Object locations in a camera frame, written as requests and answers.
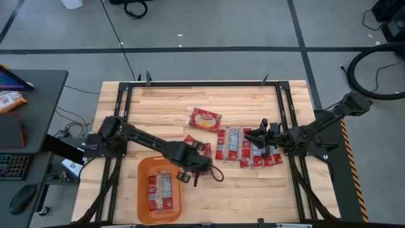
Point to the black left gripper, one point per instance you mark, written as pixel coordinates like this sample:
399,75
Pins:
193,158

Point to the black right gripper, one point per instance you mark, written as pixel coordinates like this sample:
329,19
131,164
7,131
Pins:
275,137

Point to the red popcorn bag label side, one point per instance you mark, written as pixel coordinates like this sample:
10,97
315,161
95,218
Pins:
159,193
232,144
246,154
275,159
189,139

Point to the red popcorn bag picture side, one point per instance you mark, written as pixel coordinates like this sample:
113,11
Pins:
205,119

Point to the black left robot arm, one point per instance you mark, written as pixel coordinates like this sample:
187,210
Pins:
142,137

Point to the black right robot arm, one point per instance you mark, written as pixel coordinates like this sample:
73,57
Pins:
329,117

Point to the orange plastic basket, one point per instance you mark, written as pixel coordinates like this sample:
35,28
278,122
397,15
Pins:
142,190

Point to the black platform with hazard stripe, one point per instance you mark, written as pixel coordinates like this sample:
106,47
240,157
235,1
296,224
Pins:
345,177

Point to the white power box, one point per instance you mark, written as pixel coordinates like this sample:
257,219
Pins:
71,167

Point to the black desk foot beam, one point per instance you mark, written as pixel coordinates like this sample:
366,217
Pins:
63,149

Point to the black caster wheel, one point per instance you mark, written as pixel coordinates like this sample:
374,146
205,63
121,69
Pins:
44,211

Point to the black desk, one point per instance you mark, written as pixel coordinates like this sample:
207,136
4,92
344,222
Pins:
44,101

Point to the black computer mouse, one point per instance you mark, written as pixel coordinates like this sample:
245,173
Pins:
22,199

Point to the black keyboard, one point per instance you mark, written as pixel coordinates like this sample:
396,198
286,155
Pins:
14,166

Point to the black equipment case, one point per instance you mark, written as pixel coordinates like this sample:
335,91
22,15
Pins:
394,19

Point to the dark notebook with red edge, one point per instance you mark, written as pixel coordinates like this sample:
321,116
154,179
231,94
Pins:
11,130

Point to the orange snack bag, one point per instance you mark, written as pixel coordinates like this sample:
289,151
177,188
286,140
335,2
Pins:
11,101

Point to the tilted computer screen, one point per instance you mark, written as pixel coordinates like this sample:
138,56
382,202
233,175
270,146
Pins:
12,80

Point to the white container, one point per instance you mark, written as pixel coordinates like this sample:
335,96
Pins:
71,3

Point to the black frame clamp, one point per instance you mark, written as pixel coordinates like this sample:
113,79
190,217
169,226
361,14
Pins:
264,80
148,79
261,223

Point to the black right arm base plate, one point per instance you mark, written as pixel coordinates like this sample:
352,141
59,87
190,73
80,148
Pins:
326,147

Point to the black aluminium table frame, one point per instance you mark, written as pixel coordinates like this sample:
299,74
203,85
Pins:
202,84

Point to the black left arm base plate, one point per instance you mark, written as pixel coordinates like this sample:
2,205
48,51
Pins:
95,149

